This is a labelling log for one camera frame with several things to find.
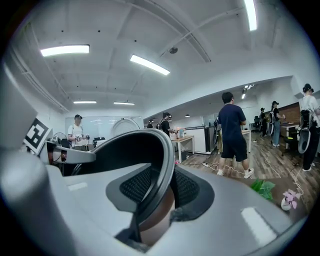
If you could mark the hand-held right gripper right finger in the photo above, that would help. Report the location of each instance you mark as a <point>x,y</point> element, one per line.
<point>187,190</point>

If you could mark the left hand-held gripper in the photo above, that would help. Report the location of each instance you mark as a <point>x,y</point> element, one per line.
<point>37,135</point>

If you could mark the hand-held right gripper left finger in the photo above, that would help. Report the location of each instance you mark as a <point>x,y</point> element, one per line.
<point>135,186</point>

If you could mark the metal pot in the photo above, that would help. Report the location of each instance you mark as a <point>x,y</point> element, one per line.
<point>130,150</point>

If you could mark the dark blue rice cooker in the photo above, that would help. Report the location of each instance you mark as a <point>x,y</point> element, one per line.
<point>125,126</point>

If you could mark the small pink-white flower ornament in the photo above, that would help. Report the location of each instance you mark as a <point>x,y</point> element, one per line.
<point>290,197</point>

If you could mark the white power strip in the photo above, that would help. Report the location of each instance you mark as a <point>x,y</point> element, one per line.
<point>205,164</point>

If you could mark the white office partition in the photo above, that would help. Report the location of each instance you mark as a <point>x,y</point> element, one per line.
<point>200,140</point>

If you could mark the wood-top white-leg table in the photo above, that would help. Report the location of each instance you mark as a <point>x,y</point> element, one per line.
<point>246,131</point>
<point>183,138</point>

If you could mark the ceiling strip light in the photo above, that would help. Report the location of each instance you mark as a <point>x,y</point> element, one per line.
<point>124,103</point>
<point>250,15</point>
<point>150,64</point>
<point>65,50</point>
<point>85,102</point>

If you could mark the green leaf sprig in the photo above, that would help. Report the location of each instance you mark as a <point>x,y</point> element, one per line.
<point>262,187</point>

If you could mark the round ceiling smoke detector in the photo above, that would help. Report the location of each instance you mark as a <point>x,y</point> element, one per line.
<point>173,50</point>

